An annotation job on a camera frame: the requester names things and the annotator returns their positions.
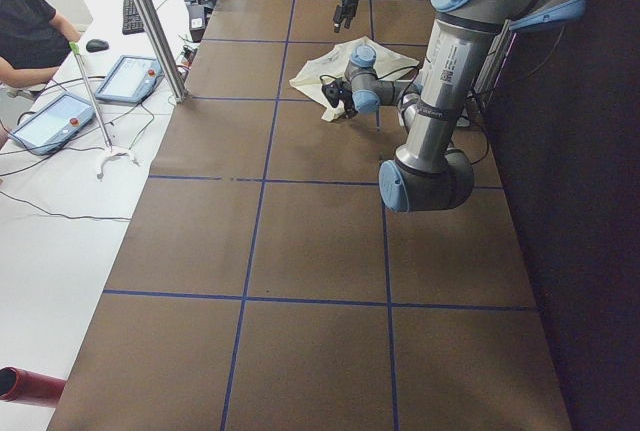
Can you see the cream long-sleeve printed shirt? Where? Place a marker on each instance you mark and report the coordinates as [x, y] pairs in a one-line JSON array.
[[389, 65]]

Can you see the black keyboard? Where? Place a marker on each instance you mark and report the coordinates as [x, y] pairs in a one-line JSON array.
[[131, 20]]

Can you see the far blue teach pendant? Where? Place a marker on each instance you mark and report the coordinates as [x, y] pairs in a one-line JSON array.
[[130, 81]]

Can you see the blue teach pendant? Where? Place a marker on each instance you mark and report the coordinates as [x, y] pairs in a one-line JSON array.
[[54, 125], [130, 81]]

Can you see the white reacher grabber tool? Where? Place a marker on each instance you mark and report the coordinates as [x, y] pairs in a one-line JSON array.
[[110, 151]]

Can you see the black computer mouse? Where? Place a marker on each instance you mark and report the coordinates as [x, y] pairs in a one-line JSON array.
[[96, 45]]

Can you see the near blue teach pendant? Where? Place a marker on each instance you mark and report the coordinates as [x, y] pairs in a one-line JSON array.
[[54, 125]]

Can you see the seated person black shirt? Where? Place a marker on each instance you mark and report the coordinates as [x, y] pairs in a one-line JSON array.
[[35, 40]]

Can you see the red cylinder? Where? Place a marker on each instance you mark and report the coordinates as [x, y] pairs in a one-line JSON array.
[[30, 388]]

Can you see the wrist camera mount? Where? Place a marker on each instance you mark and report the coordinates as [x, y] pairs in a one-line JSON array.
[[332, 92]]

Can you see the white camera mast pedestal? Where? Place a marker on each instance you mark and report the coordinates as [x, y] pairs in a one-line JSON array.
[[407, 98]]

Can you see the aluminium frame post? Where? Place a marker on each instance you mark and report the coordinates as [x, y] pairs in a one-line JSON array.
[[161, 48]]

